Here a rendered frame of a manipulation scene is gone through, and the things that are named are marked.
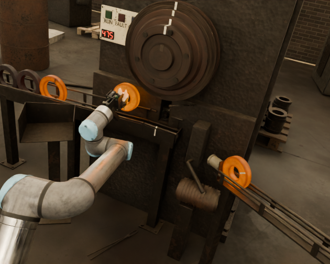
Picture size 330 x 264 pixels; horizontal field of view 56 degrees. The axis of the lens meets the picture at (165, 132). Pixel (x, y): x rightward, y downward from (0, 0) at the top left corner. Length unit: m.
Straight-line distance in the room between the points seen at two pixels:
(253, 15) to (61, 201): 1.13
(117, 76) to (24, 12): 2.46
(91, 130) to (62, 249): 0.80
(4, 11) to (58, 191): 3.42
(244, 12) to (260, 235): 1.44
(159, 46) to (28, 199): 0.84
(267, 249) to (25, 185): 1.61
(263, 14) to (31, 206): 1.22
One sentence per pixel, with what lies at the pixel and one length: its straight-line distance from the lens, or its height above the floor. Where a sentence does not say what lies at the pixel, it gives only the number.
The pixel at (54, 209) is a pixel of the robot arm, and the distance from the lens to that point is 1.00.
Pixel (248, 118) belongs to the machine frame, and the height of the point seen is 0.87.
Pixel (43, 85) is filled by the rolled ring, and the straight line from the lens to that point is 2.06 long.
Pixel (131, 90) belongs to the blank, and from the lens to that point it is 1.66.
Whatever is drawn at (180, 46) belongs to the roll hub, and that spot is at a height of 1.19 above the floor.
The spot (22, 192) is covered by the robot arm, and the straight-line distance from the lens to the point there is 1.03.
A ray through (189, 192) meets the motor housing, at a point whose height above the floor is 0.50.
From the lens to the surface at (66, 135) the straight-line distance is 1.74.
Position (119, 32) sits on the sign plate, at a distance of 1.78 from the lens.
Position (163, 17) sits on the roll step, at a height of 1.28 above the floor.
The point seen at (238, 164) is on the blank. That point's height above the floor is 0.76.
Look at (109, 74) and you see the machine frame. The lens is 1.87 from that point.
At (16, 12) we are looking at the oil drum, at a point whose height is 0.71.
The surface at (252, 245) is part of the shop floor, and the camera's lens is 2.20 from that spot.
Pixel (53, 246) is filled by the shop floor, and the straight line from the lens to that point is 1.97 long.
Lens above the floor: 1.50
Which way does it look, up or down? 29 degrees down
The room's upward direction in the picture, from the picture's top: 10 degrees clockwise
